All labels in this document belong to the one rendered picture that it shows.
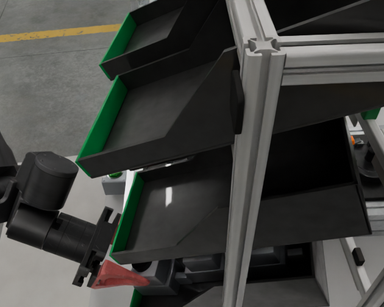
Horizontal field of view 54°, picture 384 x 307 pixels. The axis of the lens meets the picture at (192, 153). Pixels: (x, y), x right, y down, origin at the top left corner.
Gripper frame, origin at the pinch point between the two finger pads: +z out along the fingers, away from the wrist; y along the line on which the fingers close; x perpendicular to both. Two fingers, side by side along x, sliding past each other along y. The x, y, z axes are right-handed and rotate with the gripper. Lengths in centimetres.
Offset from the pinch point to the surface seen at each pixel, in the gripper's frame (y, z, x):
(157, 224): 0.2, -2.6, -11.7
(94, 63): 231, -58, 173
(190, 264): -0.4, 4.4, -6.1
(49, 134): 140, -58, 169
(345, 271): 25, 53, 19
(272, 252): 0.3, 11.6, -15.3
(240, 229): -7.1, 0.8, -28.2
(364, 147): 58, 52, 6
